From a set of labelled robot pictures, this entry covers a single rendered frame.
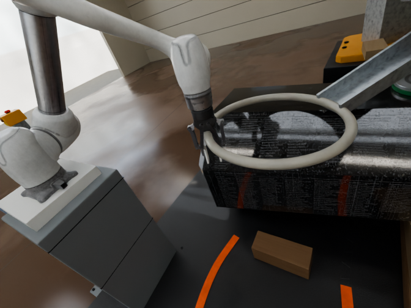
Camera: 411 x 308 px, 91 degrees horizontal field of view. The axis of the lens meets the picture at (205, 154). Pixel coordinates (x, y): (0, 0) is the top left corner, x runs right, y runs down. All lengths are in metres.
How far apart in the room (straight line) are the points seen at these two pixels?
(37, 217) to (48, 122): 0.39
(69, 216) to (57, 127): 0.39
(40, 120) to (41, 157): 0.17
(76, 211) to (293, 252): 1.07
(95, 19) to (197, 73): 0.31
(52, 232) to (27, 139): 0.37
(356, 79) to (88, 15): 0.90
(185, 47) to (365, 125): 0.73
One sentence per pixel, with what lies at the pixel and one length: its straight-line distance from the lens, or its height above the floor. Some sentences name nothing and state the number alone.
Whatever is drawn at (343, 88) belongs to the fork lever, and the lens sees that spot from 0.96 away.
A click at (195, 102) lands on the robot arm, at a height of 1.06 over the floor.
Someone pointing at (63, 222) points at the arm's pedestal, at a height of 0.79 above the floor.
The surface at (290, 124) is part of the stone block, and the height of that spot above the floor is 0.76.
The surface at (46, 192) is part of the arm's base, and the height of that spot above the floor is 0.87.
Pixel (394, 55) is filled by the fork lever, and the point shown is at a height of 0.95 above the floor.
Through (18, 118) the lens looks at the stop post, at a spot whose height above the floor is 1.02.
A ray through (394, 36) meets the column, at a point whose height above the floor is 0.81.
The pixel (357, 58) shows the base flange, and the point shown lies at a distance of 1.68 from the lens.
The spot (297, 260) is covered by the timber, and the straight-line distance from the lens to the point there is 1.28.
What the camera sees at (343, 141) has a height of 0.91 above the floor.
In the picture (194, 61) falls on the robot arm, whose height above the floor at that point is 1.17.
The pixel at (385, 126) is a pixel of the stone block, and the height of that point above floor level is 0.76.
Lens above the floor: 1.29
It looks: 35 degrees down
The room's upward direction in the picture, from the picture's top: 20 degrees counter-clockwise
